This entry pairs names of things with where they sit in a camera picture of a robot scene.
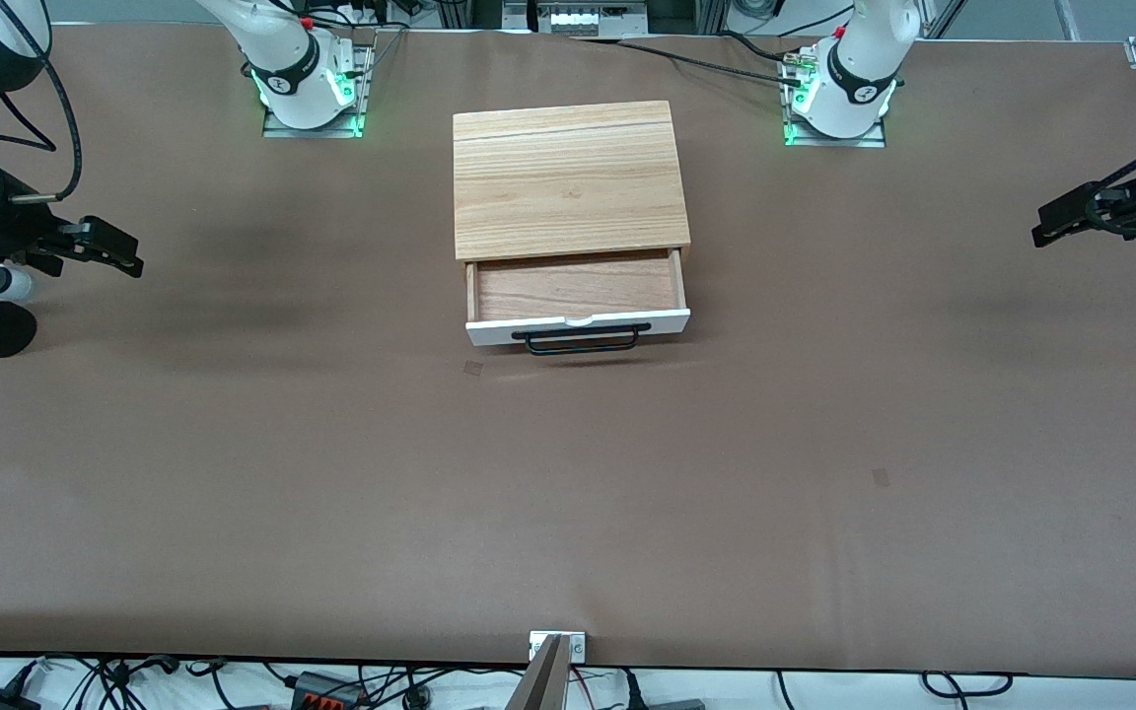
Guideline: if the white-fronted wooden drawer with handle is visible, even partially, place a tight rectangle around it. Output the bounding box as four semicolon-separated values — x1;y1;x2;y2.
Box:
462;247;693;348

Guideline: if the black metal drawer handle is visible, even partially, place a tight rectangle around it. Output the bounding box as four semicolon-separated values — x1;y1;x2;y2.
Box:
511;322;652;356

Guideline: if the wooden drawer cabinet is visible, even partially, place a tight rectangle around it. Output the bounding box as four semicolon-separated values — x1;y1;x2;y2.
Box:
452;100;693;265

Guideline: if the red and black power strip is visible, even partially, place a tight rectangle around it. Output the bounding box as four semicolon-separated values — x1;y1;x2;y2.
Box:
290;671;364;710

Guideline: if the brown table mat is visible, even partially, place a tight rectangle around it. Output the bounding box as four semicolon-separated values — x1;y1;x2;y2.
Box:
0;22;1136;679

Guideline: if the grey power strip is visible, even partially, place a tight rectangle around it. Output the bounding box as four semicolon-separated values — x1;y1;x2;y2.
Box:
536;0;650;36

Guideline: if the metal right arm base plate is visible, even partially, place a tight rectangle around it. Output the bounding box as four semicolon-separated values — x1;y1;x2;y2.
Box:
260;39;374;139

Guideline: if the black base supply cable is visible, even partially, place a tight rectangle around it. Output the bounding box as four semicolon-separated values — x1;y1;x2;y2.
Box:
568;33;806;88

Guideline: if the black looped floor cable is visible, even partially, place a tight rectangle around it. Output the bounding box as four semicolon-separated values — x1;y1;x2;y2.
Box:
921;673;1015;699

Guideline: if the grey slanted post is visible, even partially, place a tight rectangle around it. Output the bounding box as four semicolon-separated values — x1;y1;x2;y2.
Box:
504;634;570;710

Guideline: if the silver table edge bracket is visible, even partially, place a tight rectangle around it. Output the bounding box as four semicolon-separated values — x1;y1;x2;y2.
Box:
529;631;588;663

